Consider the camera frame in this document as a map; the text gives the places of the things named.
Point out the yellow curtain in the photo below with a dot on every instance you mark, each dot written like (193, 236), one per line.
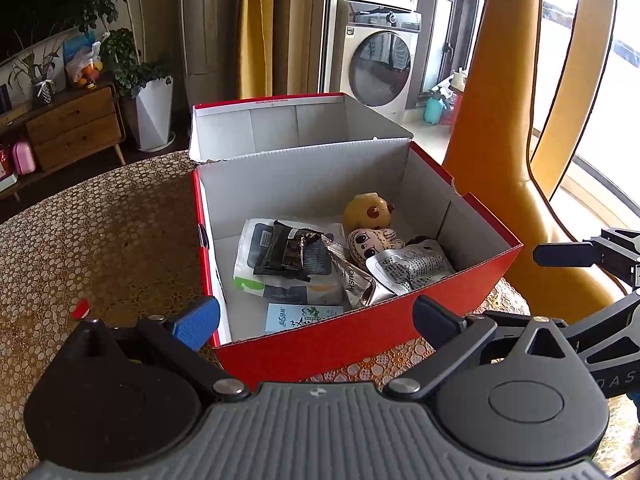
(279, 43)

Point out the white front-load washing machine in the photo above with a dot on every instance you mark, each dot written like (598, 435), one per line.
(373, 54)

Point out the light blue small box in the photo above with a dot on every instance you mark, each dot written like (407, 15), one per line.
(282, 317)

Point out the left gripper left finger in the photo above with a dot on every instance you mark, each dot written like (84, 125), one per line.
(173, 343)

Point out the orange giraffe statue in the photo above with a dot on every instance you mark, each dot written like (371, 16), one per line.
(488, 156)

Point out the black crinkled packet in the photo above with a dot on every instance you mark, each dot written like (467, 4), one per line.
(294, 253)

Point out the white standing air conditioner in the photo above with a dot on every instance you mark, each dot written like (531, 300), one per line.
(209, 31)

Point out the small plant in striped pot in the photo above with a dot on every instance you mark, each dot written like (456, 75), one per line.
(31, 74)

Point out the white and navy pouch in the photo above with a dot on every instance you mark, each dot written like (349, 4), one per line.
(253, 241)

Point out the silver foil packet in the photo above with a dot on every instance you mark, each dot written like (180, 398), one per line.
(361, 288)

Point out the red cardboard shoe box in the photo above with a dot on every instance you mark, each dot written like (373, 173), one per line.
(300, 160)

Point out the fruit bag on cabinet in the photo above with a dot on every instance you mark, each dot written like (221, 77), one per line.
(85, 67)

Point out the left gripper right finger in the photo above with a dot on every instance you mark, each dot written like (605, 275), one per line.
(458, 344)

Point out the yellow round toy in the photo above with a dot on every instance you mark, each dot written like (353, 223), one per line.
(367, 211)

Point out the beige face plush doll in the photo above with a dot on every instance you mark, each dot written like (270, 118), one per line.
(366, 243)

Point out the tall plant in white pot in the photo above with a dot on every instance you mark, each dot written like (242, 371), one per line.
(143, 87)

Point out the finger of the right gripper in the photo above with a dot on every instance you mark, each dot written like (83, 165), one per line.
(567, 255)

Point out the small red object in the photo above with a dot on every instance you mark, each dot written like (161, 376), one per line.
(81, 310)

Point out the pink small case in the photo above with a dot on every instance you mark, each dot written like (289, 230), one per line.
(23, 158)

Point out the wooden tv cabinet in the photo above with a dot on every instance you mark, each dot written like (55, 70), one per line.
(77, 124)

